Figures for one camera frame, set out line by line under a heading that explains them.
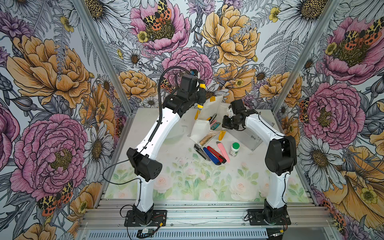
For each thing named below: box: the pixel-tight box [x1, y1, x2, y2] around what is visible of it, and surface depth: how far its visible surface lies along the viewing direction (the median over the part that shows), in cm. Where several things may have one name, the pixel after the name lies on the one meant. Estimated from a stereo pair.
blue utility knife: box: [203, 147, 222, 166], surface depth 98 cm
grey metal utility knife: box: [194, 143, 211, 162], surface depth 101 cm
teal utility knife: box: [210, 122, 221, 131], surface depth 114 cm
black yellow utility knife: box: [195, 79, 207, 117], surface depth 77 cm
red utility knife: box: [207, 146, 227, 164], surface depth 98 cm
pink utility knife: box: [216, 141, 231, 163], surface depth 101 cm
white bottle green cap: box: [229, 142, 240, 157], surface depth 93 cm
